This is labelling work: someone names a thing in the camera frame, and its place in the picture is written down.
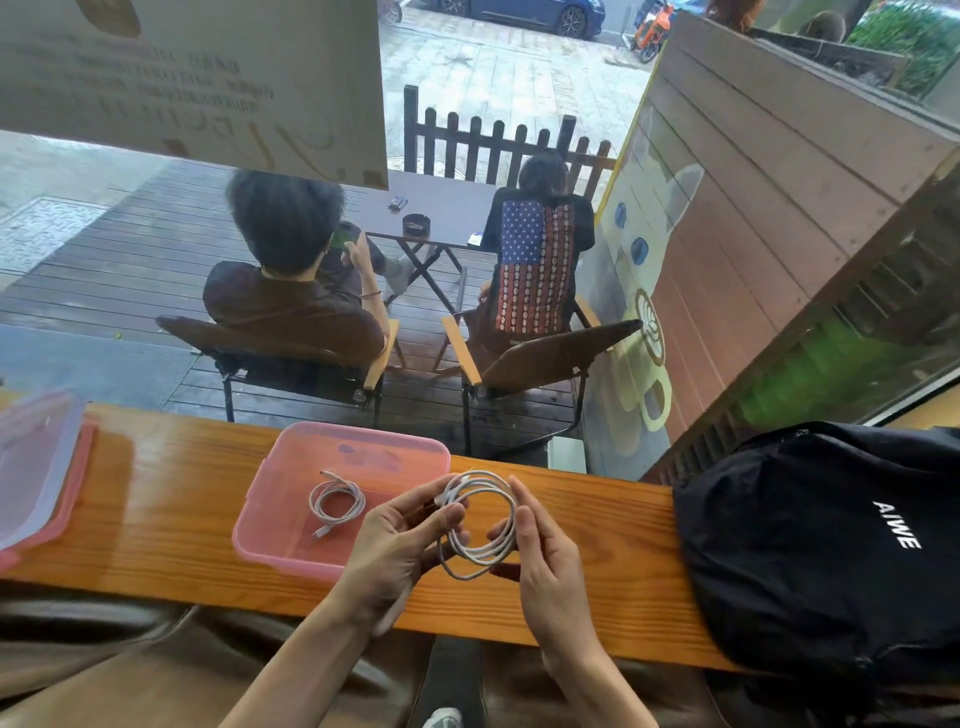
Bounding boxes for person's right hand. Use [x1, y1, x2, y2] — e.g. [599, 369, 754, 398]
[487, 476, 603, 663]

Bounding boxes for person's left hand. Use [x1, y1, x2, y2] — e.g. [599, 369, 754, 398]
[332, 476, 472, 630]

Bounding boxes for large white cable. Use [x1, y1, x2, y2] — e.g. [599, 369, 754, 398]
[433, 469, 521, 583]

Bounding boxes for person's right forearm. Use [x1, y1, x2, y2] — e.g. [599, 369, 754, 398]
[541, 643, 661, 728]

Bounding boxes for person's left forearm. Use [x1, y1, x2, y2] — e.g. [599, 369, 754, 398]
[219, 592, 380, 728]

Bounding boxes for small white box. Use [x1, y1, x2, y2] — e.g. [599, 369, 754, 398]
[546, 435, 588, 476]

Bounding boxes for brown folding chair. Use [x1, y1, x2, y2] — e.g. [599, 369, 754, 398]
[441, 295, 645, 460]
[154, 314, 402, 430]

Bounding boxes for pink plastic container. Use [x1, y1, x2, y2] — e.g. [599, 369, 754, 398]
[231, 420, 453, 585]

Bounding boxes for person's right leg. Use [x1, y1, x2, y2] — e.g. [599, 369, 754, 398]
[480, 637, 960, 728]

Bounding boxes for person's leg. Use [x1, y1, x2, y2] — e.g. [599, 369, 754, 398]
[0, 581, 438, 728]
[480, 637, 960, 728]

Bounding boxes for cat window sticker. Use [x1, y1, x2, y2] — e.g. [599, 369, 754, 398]
[597, 103, 707, 438]

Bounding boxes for black backpack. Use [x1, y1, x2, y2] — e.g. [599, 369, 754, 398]
[672, 420, 960, 702]

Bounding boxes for dark folding table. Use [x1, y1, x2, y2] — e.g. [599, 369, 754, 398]
[346, 170, 501, 318]

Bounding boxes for person's left leg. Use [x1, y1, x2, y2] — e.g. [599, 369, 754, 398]
[0, 581, 438, 728]

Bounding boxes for dark wooden fence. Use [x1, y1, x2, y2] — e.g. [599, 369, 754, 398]
[402, 84, 618, 202]

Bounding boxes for wooden planter box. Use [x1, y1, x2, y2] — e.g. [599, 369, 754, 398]
[639, 13, 960, 485]

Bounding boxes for clear lid with pink rim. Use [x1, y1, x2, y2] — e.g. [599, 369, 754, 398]
[0, 388, 98, 576]

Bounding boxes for orange scooter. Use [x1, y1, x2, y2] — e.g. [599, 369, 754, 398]
[628, 0, 680, 66]

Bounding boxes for blue car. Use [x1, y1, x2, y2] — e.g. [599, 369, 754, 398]
[418, 0, 607, 41]

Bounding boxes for white paper window sign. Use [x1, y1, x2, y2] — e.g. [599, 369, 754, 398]
[0, 0, 390, 191]

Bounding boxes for green plants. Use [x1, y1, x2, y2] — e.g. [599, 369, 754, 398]
[846, 0, 960, 100]

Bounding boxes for small coiled white cable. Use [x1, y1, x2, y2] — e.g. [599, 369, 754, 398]
[308, 469, 368, 540]

